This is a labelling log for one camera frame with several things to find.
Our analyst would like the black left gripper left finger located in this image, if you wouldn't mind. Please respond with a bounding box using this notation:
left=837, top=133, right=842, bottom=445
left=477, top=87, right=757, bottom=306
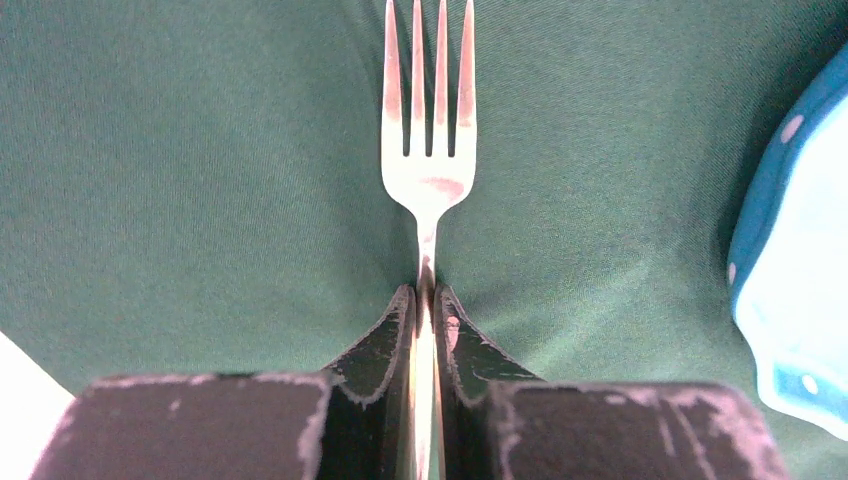
left=33, top=285, right=416, bottom=479

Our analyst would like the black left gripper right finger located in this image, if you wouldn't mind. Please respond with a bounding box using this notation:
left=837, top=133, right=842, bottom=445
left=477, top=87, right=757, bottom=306
left=434, top=285, right=789, bottom=479

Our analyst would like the silver fork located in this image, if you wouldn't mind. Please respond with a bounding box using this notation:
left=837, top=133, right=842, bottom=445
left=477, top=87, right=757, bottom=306
left=380, top=1, right=478, bottom=479

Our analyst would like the dark green cloth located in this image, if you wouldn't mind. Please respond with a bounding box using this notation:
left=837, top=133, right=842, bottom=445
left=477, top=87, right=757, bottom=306
left=0, top=0, right=848, bottom=480

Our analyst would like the blue polka dot plate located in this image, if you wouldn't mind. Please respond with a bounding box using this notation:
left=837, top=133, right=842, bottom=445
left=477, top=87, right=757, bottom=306
left=727, top=50, right=847, bottom=439

